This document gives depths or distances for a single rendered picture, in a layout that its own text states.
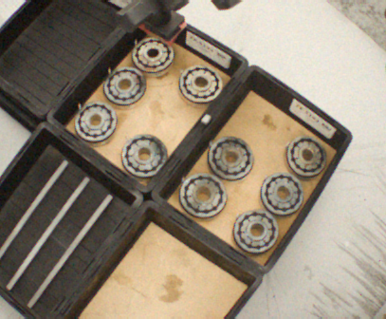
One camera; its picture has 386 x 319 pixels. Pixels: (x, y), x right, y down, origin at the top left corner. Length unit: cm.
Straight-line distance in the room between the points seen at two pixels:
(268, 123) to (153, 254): 41
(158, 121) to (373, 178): 61
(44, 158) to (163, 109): 31
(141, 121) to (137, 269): 35
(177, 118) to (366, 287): 67
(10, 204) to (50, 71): 36
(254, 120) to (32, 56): 60
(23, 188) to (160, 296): 41
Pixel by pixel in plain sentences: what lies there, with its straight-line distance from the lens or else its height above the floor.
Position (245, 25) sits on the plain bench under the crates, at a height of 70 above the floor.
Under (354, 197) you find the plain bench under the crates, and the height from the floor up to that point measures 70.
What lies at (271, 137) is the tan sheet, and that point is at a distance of 149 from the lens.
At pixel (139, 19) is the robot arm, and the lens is 124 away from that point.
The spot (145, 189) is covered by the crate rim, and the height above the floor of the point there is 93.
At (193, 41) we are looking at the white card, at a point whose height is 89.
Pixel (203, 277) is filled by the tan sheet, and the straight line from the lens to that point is 137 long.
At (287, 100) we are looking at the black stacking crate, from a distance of 147.
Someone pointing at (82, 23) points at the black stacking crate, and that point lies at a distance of 163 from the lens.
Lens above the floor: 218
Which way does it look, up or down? 69 degrees down
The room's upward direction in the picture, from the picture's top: 11 degrees clockwise
